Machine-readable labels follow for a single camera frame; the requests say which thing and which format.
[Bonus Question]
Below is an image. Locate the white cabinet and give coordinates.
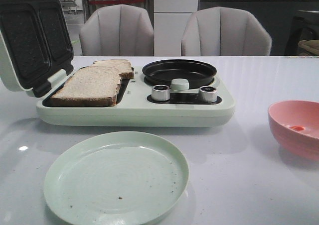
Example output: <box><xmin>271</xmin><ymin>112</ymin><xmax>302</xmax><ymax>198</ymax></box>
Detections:
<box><xmin>154</xmin><ymin>0</ymin><xmax>198</xmax><ymax>56</ymax></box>

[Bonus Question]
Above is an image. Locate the black round frying pan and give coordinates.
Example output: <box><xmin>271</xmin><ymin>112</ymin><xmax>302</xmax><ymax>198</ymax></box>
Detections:
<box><xmin>142</xmin><ymin>59</ymin><xmax>217</xmax><ymax>89</ymax></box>

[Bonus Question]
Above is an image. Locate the smaller bread slice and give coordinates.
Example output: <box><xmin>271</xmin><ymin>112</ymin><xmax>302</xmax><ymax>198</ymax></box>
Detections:
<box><xmin>92</xmin><ymin>59</ymin><xmax>134</xmax><ymax>79</ymax></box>

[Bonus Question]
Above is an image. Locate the larger bread slice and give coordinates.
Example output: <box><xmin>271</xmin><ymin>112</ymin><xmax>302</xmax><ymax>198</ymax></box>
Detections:
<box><xmin>50</xmin><ymin>66</ymin><xmax>122</xmax><ymax>107</ymax></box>

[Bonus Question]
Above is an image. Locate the right beige chair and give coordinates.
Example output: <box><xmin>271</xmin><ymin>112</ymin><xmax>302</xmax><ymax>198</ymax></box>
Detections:
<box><xmin>181</xmin><ymin>6</ymin><xmax>272</xmax><ymax>56</ymax></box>

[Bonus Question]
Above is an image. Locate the green breakfast maker base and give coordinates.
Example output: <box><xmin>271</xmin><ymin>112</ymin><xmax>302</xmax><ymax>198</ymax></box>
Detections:
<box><xmin>36</xmin><ymin>66</ymin><xmax>235</xmax><ymax>127</ymax></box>

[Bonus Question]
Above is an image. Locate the right silver knob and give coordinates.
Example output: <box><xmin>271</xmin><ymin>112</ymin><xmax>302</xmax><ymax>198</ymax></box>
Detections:
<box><xmin>198</xmin><ymin>86</ymin><xmax>218</xmax><ymax>103</ymax></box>

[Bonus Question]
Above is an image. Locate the left silver knob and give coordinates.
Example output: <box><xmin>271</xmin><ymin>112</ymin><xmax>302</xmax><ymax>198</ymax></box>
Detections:
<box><xmin>151</xmin><ymin>85</ymin><xmax>170</xmax><ymax>102</ymax></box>

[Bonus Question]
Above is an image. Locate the green breakfast maker lid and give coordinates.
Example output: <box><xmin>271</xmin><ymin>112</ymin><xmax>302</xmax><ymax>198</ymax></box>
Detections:
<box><xmin>0</xmin><ymin>0</ymin><xmax>74</xmax><ymax>98</ymax></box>

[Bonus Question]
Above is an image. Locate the light green plate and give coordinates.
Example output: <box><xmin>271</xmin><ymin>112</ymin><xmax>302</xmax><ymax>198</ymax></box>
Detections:
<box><xmin>43</xmin><ymin>131</ymin><xmax>189</xmax><ymax>225</ymax></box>

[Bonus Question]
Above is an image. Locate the pink bowl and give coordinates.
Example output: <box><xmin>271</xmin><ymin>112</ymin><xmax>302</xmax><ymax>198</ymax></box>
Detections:
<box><xmin>268</xmin><ymin>100</ymin><xmax>319</xmax><ymax>161</ymax></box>

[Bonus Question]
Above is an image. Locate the green pan handle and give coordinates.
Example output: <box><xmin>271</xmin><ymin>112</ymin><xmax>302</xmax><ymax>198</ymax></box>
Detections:
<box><xmin>170</xmin><ymin>78</ymin><xmax>198</xmax><ymax>94</ymax></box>

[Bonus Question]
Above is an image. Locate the left beige chair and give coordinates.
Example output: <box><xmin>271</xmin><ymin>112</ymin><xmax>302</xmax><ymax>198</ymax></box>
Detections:
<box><xmin>79</xmin><ymin>4</ymin><xmax>154</xmax><ymax>56</ymax></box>

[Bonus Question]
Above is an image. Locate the beige chair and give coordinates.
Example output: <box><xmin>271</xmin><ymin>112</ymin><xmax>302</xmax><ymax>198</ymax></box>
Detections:
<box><xmin>181</xmin><ymin>6</ymin><xmax>272</xmax><ymax>56</ymax></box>
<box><xmin>79</xmin><ymin>4</ymin><xmax>154</xmax><ymax>56</ymax></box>

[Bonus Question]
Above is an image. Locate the dark grey counter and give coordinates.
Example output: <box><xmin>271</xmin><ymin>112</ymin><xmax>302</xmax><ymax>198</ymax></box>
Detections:
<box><xmin>198</xmin><ymin>0</ymin><xmax>319</xmax><ymax>56</ymax></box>

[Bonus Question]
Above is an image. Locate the silver knob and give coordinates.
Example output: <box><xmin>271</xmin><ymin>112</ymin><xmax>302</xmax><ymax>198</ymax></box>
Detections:
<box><xmin>198</xmin><ymin>86</ymin><xmax>218</xmax><ymax>103</ymax></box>
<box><xmin>151</xmin><ymin>85</ymin><xmax>170</xmax><ymax>102</ymax></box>

